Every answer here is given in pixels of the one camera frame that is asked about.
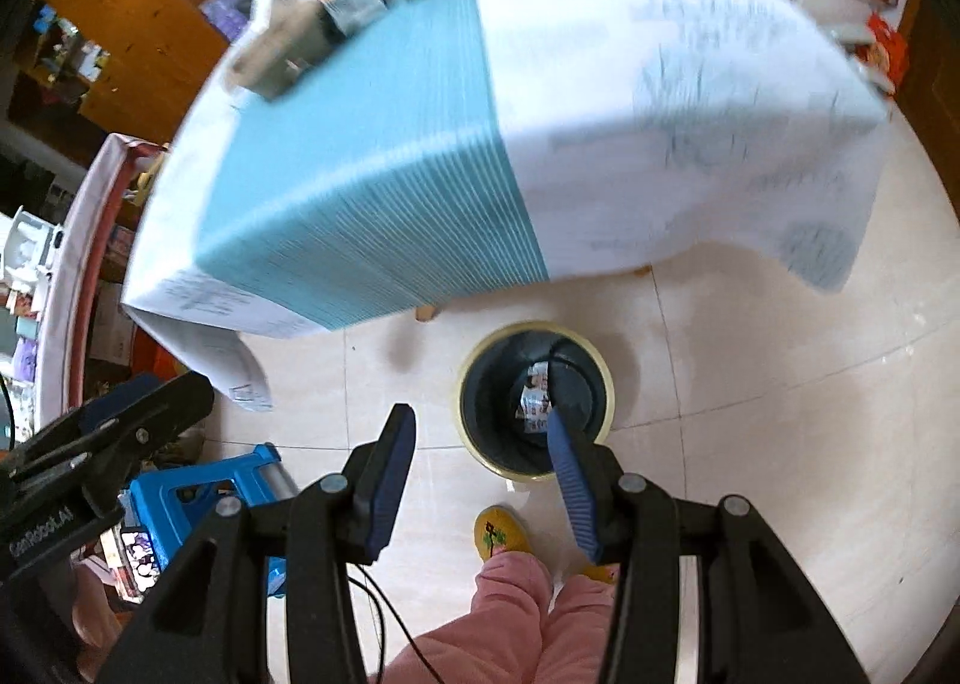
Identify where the blue plastic stool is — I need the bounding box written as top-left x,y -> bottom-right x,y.
124,442 -> 301,602

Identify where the person's leg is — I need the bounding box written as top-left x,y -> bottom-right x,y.
382,553 -> 556,684
532,575 -> 620,684

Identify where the yellow plastic chair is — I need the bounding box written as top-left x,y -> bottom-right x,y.
131,148 -> 170,205

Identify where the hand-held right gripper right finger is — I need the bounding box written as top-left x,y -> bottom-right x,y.
546,410 -> 871,684

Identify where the yellow printed slipper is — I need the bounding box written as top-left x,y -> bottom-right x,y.
474,504 -> 535,569
570,556 -> 620,586

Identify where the wooden table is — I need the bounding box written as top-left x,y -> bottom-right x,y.
415,264 -> 653,323

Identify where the pink cloth covered side table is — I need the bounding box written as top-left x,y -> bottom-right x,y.
37,133 -> 170,430

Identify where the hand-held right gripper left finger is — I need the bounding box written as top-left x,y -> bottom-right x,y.
97,403 -> 417,684

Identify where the person's right leg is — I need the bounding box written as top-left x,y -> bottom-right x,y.
532,575 -> 620,684

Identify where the red plastic bucket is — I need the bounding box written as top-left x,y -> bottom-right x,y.
131,335 -> 188,385

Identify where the yellow rimmed dark bin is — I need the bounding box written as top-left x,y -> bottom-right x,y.
456,321 -> 617,482

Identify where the table with blue-white cloth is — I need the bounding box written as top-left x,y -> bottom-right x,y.
120,0 -> 890,340

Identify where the beige small box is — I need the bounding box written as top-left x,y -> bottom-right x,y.
229,16 -> 331,101

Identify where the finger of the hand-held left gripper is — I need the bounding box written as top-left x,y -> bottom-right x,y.
15,376 -> 162,450
0,375 -> 216,521

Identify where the person's left leg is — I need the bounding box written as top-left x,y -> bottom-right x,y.
382,553 -> 556,684

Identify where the red gift bag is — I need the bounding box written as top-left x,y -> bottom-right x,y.
855,13 -> 912,96

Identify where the white printed wrapper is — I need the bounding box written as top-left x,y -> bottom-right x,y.
516,361 -> 560,434

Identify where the white countertop appliance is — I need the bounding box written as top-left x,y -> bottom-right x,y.
0,215 -> 65,280

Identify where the orange wooden cabinet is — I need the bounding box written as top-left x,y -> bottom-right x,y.
7,0 -> 233,152

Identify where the purple tissue pack stack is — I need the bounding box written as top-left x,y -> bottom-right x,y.
199,0 -> 252,44

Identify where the black cable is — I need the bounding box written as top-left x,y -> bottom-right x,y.
345,568 -> 451,684

